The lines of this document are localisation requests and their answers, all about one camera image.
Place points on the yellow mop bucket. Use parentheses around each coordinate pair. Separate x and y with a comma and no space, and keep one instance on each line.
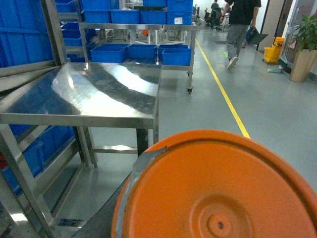
(271,54)

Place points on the walking person in black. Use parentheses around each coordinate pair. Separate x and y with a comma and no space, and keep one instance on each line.
(243,15)

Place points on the potted plant in tan pot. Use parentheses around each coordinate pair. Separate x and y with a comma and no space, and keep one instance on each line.
(305,39)

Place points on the blue plastic bin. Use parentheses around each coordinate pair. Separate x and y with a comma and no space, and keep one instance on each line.
(110,53)
(136,51)
(174,55)

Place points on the orange round cap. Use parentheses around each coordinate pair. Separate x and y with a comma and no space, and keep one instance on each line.
(214,184)

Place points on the small stainless steel table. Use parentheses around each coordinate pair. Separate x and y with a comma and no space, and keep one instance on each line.
(81,95)

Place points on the wheeled steel shelf cart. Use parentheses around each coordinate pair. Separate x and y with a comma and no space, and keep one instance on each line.
(158,34)

